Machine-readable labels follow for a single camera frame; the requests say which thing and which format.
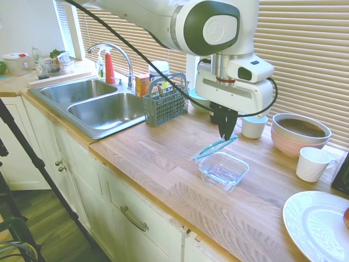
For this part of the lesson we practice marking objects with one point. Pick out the orange cardboard box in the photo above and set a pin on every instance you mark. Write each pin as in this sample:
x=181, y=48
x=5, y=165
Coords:
x=142, y=85

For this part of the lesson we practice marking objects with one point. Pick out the black stand frame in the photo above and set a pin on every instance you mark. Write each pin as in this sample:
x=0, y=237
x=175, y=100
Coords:
x=19, y=226

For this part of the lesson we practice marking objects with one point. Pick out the chrome kitchen faucet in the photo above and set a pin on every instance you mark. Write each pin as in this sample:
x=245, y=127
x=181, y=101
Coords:
x=124, y=54

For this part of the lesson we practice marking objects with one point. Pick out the white kitchen cabinet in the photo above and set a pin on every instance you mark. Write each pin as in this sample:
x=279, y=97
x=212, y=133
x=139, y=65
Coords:
x=90, y=191

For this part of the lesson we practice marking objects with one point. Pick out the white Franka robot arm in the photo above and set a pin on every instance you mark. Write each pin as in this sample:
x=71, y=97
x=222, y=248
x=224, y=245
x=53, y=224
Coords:
x=163, y=19

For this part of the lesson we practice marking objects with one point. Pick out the silver metal utensil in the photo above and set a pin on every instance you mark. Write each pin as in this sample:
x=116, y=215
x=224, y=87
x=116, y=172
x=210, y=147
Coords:
x=185, y=83

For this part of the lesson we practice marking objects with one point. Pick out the white mug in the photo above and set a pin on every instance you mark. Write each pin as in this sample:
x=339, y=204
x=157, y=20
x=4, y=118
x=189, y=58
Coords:
x=310, y=165
x=253, y=128

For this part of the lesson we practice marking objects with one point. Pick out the clear lid with teal seal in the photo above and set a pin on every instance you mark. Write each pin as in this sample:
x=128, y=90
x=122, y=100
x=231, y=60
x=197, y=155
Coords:
x=215, y=147

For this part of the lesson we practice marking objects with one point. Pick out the white dinner plate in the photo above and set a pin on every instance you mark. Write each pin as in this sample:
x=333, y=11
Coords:
x=313, y=229

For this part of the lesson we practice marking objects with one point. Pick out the chrome soap pump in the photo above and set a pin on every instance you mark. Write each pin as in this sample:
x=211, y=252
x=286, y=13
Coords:
x=120, y=82

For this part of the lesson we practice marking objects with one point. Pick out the pink bowl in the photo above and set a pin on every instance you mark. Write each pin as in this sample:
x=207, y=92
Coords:
x=289, y=147

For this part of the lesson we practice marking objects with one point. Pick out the teal bowl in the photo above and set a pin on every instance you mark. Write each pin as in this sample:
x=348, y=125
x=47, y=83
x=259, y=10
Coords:
x=194, y=100

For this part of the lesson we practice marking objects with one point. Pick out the red fruit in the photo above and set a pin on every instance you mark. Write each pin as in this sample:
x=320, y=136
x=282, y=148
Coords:
x=346, y=218

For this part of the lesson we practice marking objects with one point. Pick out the plastic bottle with dark liquid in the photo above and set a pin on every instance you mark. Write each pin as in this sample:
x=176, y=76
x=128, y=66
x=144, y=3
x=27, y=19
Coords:
x=41, y=68

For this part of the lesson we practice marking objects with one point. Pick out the white plastic tub with lid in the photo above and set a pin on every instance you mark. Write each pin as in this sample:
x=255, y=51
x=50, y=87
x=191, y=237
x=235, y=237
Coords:
x=16, y=65

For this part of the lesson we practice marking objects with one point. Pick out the black appliance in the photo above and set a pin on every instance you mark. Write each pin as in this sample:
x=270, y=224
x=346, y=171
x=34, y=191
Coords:
x=342, y=177

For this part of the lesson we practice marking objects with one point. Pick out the grey plastic cutlery basket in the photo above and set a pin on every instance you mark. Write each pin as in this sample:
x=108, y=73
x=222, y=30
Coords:
x=169, y=109

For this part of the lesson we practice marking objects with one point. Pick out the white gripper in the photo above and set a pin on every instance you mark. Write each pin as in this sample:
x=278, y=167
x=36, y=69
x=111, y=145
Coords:
x=245, y=95

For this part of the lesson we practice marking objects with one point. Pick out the narrow beige window blind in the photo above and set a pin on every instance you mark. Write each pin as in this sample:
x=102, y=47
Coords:
x=90, y=30

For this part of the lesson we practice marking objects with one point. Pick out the clear glass food container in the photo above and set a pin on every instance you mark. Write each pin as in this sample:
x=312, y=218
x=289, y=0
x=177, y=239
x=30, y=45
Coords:
x=223, y=170

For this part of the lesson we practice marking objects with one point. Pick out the stainless steel double sink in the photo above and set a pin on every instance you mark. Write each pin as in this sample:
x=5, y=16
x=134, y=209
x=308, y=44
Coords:
x=109, y=114

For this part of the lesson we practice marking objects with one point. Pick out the red dish soap bottle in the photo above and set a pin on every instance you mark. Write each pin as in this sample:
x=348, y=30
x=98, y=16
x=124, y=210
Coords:
x=109, y=71

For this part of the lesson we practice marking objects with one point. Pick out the wide beige window blind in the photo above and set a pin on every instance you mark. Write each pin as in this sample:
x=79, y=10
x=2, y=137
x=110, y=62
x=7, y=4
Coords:
x=305, y=54

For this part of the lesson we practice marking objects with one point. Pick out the round metal cabinet knob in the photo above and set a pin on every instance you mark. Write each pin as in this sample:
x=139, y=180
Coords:
x=62, y=168
x=57, y=163

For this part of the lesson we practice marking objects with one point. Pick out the clear spray bottle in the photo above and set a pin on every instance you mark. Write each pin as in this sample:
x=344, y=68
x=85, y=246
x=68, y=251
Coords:
x=101, y=69

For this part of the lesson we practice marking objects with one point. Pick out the white canister with blue label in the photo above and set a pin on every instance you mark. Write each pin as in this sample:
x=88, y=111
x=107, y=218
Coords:
x=158, y=69

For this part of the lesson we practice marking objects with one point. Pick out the small white window blind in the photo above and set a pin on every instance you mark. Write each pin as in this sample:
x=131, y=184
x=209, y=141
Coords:
x=64, y=27

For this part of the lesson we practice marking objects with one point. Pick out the black tripod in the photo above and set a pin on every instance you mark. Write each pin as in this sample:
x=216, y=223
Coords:
x=35, y=161

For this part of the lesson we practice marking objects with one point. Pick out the bag of green vegetables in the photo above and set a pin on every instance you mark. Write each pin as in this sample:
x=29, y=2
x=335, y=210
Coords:
x=61, y=60

